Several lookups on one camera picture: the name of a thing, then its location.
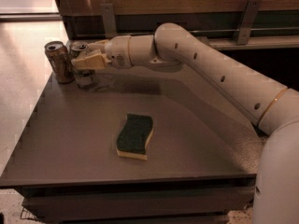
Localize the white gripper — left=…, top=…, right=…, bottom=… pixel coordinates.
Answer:
left=71, top=35, right=132, bottom=70

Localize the white green 7up can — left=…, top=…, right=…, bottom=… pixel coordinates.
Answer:
left=69, top=42, right=95, bottom=90

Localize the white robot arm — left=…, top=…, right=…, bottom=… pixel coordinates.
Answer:
left=70, top=23, right=299, bottom=224

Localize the orange soda can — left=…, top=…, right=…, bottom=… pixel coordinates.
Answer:
left=44, top=41, right=74, bottom=84

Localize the green yellow sponge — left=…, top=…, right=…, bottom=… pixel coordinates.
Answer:
left=116, top=114, right=153, bottom=161

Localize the grey drawer cabinet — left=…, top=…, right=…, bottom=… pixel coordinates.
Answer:
left=1, top=67, right=262, bottom=224

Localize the left metal bracket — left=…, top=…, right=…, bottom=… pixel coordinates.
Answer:
left=101, top=3, right=117, bottom=38

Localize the metal bracket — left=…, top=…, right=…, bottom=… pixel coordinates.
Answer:
left=101, top=3, right=117, bottom=38
left=234, top=0, right=262, bottom=46

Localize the right metal bracket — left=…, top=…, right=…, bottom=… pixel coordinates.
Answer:
left=234, top=0, right=262, bottom=46

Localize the wire rack corner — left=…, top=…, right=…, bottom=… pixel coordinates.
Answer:
left=20, top=208, right=38, bottom=221

